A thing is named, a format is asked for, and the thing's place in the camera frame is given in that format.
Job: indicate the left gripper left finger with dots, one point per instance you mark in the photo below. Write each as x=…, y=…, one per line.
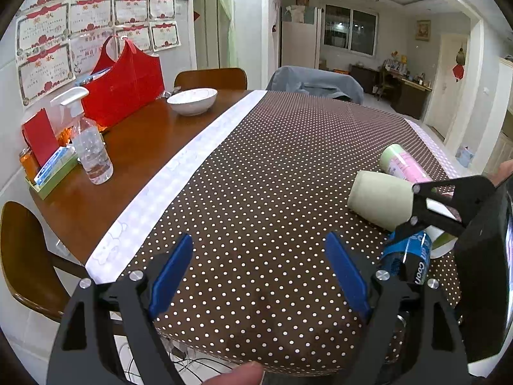
x=84, y=351

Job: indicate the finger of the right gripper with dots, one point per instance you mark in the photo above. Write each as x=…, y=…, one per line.
x=466, y=195
x=417, y=224

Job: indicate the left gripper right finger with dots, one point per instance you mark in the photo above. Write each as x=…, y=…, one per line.
x=433, y=352

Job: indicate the blue metal can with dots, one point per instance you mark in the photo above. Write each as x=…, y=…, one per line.
x=409, y=259

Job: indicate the white paper cup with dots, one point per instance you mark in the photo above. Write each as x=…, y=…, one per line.
x=442, y=242

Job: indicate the pale green plastic cup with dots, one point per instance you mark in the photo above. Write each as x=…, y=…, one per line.
x=381, y=199

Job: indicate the pink green cylindrical cup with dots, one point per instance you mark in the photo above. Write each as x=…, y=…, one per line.
x=396, y=161

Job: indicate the right hand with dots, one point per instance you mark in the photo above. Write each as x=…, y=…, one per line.
x=504, y=171

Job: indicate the left hand thumb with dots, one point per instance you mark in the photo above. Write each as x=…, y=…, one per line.
x=246, y=374

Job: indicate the blue waste bin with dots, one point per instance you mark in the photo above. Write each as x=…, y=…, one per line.
x=464, y=156

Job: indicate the dark wooden desk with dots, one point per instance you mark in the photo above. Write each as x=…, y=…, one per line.
x=406, y=97

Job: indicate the wooden chair near left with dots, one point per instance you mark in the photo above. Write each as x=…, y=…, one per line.
x=28, y=265

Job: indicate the wooden chair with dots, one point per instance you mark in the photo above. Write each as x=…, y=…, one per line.
x=28, y=265
x=218, y=79

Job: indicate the brown polka dot tablecloth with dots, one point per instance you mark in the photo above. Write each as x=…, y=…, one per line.
x=259, y=286

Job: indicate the clear spray bottle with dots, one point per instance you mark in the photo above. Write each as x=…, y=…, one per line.
x=85, y=136

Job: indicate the green tray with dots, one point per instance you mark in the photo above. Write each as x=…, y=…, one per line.
x=56, y=178

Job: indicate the blue white tissue pack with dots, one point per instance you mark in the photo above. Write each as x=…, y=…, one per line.
x=60, y=157

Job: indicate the orange bottle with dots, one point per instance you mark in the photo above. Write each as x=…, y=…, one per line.
x=29, y=164

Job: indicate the grey covered chair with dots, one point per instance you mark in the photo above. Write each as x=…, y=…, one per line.
x=317, y=83

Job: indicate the red envelope box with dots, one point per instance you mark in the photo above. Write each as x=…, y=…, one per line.
x=40, y=137

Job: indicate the window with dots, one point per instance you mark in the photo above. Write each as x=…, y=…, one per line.
x=350, y=29

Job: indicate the white ceramic bowl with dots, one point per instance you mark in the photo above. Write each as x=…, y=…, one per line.
x=192, y=102

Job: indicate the red felt bag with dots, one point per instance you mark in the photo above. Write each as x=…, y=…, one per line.
x=126, y=84

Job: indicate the white refrigerator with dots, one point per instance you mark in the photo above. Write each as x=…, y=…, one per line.
x=301, y=33

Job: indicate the wooden chair back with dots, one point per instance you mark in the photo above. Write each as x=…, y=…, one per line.
x=218, y=79

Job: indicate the small framed wall picture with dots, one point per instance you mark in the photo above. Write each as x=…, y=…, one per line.
x=423, y=28

